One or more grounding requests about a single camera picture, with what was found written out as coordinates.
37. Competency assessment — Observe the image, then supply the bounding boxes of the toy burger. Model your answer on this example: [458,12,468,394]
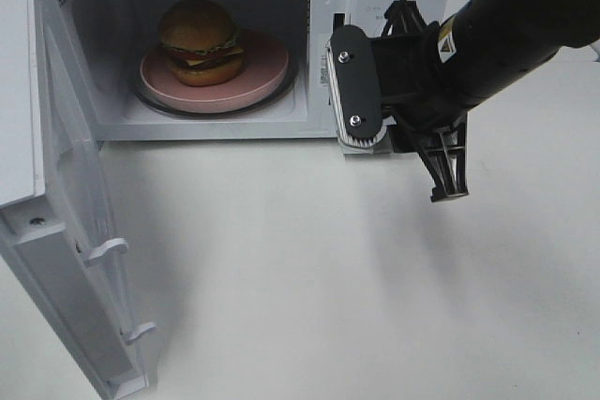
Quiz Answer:
[157,0,245,87]

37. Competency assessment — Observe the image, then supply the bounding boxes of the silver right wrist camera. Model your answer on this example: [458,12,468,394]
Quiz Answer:
[327,25,386,153]

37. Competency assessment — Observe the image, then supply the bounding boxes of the pink round plate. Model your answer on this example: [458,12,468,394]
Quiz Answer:
[139,30,290,114]

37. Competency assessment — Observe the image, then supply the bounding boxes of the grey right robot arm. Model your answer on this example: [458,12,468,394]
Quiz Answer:
[373,0,599,201]

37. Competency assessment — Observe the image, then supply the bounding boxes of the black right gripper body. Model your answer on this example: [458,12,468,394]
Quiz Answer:
[367,1,563,141]

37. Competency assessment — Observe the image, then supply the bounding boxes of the white warning label sticker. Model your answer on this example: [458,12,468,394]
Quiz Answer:
[318,34,330,88]

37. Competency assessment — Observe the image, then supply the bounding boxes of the white microwave door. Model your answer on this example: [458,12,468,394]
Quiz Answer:
[1,0,156,399]

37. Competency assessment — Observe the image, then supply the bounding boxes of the white microwave oven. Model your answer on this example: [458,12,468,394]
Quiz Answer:
[12,0,451,156]

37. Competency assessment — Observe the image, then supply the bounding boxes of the glass microwave turntable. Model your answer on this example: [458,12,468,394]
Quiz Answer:
[128,62,297,120]

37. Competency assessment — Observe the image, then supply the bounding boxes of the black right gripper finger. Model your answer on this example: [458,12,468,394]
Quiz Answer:
[414,114,469,202]

